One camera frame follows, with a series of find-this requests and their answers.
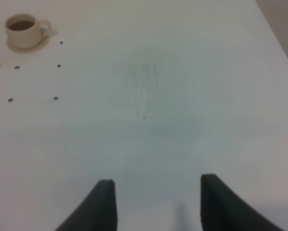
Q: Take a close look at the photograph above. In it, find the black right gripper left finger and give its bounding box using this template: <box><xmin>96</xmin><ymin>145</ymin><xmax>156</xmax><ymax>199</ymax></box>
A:
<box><xmin>57</xmin><ymin>180</ymin><xmax>116</xmax><ymax>231</ymax></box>

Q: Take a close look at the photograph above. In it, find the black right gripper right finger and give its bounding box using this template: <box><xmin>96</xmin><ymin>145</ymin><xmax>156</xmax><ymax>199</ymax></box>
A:
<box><xmin>200</xmin><ymin>174</ymin><xmax>281</xmax><ymax>231</ymax></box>

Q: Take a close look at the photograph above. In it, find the far beige cup saucer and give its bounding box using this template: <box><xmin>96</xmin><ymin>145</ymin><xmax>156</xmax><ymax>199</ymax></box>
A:
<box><xmin>6</xmin><ymin>36</ymin><xmax>50</xmax><ymax>54</ymax></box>

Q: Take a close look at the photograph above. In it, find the far beige teacup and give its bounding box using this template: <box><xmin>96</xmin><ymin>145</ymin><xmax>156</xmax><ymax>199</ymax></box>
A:
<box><xmin>4</xmin><ymin>13</ymin><xmax>52</xmax><ymax>49</ymax></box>

